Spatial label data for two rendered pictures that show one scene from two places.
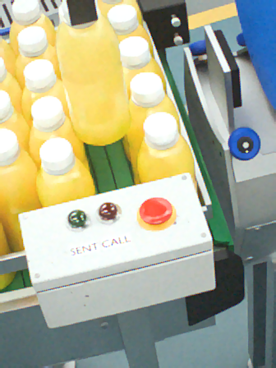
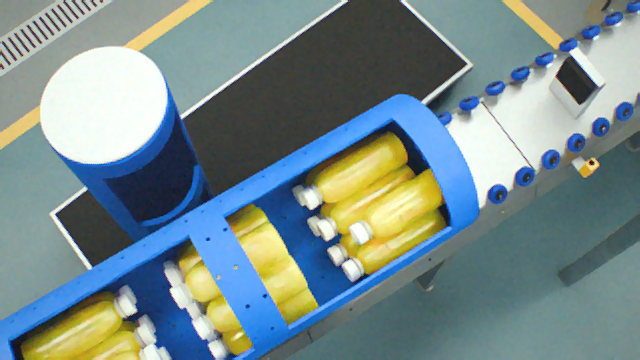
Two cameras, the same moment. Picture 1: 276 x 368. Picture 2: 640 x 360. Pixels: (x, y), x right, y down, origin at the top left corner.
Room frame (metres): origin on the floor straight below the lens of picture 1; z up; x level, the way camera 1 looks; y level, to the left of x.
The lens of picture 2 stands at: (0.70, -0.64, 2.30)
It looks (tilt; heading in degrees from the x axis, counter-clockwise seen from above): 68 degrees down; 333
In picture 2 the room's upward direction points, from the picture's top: 1 degrees clockwise
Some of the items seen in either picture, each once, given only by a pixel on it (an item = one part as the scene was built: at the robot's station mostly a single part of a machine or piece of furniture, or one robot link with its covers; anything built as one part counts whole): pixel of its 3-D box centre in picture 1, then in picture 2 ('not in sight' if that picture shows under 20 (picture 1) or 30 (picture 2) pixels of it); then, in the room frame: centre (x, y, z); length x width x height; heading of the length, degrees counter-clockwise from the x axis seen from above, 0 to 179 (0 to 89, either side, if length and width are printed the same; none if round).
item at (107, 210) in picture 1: (108, 210); not in sight; (0.69, 0.04, 1.11); 0.02 x 0.02 x 0.01
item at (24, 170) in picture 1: (18, 197); not in sight; (0.83, 0.15, 0.99); 0.07 x 0.07 x 0.19
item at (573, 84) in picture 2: not in sight; (573, 86); (1.10, -1.47, 1.00); 0.10 x 0.04 x 0.15; 5
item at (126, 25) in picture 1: (122, 18); not in sight; (1.02, -0.02, 1.09); 0.04 x 0.04 x 0.02
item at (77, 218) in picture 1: (76, 218); not in sight; (0.69, 0.07, 1.11); 0.02 x 0.02 x 0.01
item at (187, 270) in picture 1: (117, 251); not in sight; (0.67, 0.04, 1.05); 0.20 x 0.10 x 0.10; 95
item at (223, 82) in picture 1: (224, 78); not in sight; (0.98, -0.14, 0.99); 0.10 x 0.02 x 0.12; 5
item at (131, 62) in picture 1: (134, 51); not in sight; (0.95, -0.02, 1.09); 0.04 x 0.04 x 0.02
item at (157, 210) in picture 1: (156, 212); not in sight; (0.68, -0.01, 1.11); 0.04 x 0.04 x 0.01
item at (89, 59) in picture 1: (91, 71); not in sight; (0.84, 0.03, 1.18); 0.07 x 0.07 x 0.19
